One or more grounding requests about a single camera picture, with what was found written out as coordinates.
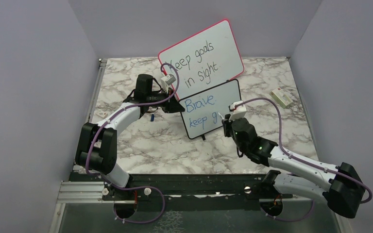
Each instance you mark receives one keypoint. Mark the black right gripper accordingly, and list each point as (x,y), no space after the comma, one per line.
(227,124)

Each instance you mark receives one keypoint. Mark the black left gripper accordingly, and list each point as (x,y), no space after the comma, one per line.
(173,106)

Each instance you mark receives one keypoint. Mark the black framed whiteboard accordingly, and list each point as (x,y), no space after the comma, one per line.
(201,109)

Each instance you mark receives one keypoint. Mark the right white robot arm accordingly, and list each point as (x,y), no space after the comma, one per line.
(340,187)

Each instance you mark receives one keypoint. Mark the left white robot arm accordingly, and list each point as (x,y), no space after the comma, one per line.
(97,146)

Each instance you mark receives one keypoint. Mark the pink framed whiteboard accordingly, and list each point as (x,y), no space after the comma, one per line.
(203,60)

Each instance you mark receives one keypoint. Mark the white green box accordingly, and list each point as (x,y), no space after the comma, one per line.
(281,97)

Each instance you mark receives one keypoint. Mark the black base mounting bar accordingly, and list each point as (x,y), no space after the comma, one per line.
(182,192)

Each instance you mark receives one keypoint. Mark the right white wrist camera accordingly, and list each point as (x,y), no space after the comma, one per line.
(237,110)

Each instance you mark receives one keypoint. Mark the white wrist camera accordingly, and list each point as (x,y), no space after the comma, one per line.
(237,110)
(167,81)

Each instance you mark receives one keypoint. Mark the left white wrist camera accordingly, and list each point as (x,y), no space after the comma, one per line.
(167,81)

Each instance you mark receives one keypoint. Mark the aluminium rail table edge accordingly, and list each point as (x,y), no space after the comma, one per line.
(80,187)

